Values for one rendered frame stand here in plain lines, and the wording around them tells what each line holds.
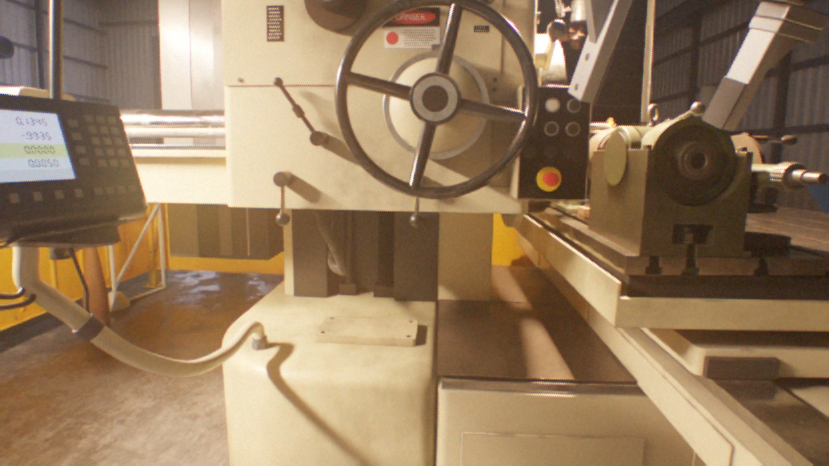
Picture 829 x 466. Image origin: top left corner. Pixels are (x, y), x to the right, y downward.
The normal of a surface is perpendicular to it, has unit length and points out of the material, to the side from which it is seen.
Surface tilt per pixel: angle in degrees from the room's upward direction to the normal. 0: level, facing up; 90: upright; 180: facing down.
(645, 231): 90
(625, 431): 90
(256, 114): 90
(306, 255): 90
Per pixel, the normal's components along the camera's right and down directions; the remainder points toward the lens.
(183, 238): -0.06, 0.12
